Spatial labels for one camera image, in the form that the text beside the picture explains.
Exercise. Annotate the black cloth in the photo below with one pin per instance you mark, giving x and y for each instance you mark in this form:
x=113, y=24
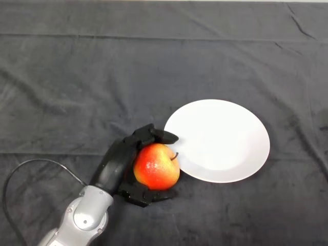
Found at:
x=77, y=89

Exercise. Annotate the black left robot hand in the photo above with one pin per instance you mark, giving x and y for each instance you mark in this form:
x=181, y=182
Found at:
x=115, y=164

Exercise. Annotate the red yellow apple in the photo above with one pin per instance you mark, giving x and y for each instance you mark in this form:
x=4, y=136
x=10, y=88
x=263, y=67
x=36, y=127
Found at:
x=156, y=167

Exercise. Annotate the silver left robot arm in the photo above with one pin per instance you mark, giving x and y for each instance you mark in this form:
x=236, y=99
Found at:
x=82, y=215

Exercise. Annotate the white round plate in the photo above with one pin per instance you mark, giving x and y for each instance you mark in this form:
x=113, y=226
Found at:
x=223, y=141

